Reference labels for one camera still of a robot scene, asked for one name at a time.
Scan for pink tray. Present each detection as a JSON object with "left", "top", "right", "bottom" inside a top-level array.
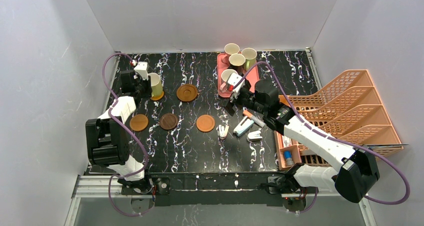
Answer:
[{"left": 216, "top": 53, "right": 260, "bottom": 98}]

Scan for green mug front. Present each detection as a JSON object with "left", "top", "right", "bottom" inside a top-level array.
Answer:
[{"left": 148, "top": 73, "right": 164, "bottom": 98}]

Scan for green mug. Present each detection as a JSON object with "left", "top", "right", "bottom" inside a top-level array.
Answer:
[
  {"left": 241, "top": 48, "right": 257, "bottom": 71},
  {"left": 148, "top": 73, "right": 164, "bottom": 98}
]

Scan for small orange coaster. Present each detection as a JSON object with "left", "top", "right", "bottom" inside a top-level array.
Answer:
[{"left": 150, "top": 91, "right": 165, "bottom": 101}]

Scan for orange wooden coaster front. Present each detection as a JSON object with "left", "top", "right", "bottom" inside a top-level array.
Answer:
[{"left": 129, "top": 114, "right": 149, "bottom": 132}]

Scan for dark brown coaster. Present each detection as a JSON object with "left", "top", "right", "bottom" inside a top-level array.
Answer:
[{"left": 159, "top": 113, "right": 179, "bottom": 130}]

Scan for brown saucer coaster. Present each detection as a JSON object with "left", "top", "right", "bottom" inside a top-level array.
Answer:
[{"left": 176, "top": 84, "right": 198, "bottom": 102}]

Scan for light orange coaster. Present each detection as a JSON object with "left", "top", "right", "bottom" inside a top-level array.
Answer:
[{"left": 196, "top": 114, "right": 215, "bottom": 132}]

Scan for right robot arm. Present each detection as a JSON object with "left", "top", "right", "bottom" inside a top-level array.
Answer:
[{"left": 223, "top": 77, "right": 380, "bottom": 203}]

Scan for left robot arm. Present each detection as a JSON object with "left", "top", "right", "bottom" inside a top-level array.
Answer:
[{"left": 85, "top": 69, "right": 152, "bottom": 193}]

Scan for orange grey marker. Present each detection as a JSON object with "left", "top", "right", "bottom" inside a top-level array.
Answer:
[{"left": 243, "top": 110, "right": 266, "bottom": 128}]

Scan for blue white stapler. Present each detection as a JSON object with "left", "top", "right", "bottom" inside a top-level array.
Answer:
[{"left": 233, "top": 116, "right": 254, "bottom": 137}]

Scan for white stapler right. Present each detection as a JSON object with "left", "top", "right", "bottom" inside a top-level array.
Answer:
[{"left": 247, "top": 130, "right": 263, "bottom": 142}]

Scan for pink mug front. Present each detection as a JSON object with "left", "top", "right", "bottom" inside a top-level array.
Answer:
[{"left": 219, "top": 69, "right": 237, "bottom": 92}]

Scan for pink mug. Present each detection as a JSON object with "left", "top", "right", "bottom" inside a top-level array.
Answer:
[
  {"left": 219, "top": 69, "right": 237, "bottom": 92},
  {"left": 221, "top": 43, "right": 240, "bottom": 65}
]

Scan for green mug rear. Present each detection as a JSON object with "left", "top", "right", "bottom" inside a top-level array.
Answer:
[{"left": 241, "top": 48, "right": 257, "bottom": 71}]

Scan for dark brown mug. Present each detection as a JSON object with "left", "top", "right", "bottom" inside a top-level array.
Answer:
[{"left": 228, "top": 53, "right": 246, "bottom": 75}]

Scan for small white stapler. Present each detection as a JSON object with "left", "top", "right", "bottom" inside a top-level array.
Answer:
[{"left": 217, "top": 124, "right": 229, "bottom": 140}]

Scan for blue stamp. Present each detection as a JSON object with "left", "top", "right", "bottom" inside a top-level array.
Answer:
[{"left": 283, "top": 151, "right": 295, "bottom": 167}]

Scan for pink mug rear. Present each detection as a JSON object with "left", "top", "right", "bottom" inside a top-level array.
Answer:
[{"left": 221, "top": 43, "right": 240, "bottom": 65}]

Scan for orange file organizer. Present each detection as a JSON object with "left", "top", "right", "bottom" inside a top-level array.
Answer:
[{"left": 289, "top": 70, "right": 404, "bottom": 157}]

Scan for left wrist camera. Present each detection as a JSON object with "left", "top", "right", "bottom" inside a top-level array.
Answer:
[{"left": 134, "top": 62, "right": 149, "bottom": 81}]

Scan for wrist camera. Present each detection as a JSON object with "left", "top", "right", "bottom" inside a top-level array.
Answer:
[
  {"left": 226, "top": 73, "right": 245, "bottom": 98},
  {"left": 134, "top": 62, "right": 149, "bottom": 81}
]

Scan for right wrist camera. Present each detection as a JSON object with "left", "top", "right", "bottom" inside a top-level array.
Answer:
[{"left": 226, "top": 73, "right": 245, "bottom": 98}]

